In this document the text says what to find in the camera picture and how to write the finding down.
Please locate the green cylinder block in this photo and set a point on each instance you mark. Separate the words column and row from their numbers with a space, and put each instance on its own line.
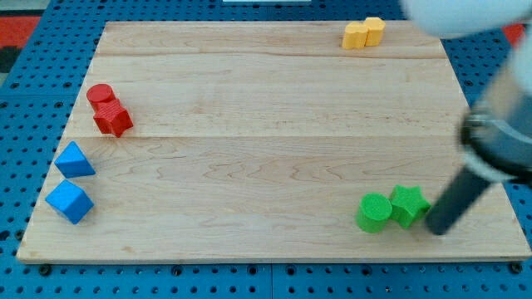
column 373, row 213

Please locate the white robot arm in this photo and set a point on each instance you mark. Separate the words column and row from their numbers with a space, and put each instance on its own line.
column 496, row 133

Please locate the green star block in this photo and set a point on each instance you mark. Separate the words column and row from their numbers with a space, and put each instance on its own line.
column 408, row 205

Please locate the red star block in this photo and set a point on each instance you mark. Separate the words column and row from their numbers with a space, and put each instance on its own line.
column 112, row 118

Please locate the light wooden board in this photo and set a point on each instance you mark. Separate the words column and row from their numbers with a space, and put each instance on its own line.
column 255, row 142

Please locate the yellow heart block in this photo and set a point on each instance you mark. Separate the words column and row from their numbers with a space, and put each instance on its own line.
column 354, row 36

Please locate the yellow hexagon block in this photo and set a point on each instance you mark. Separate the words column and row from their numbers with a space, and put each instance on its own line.
column 375, row 31

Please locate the red cylinder block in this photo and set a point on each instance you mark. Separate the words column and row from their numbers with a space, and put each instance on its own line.
column 99, row 95

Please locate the blue triangular block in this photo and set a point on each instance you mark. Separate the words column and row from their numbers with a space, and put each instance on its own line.
column 72, row 162

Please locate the blue cube block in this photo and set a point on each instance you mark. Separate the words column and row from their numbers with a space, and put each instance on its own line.
column 70, row 201

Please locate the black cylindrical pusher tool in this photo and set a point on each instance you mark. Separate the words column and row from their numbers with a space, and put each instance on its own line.
column 464, row 189

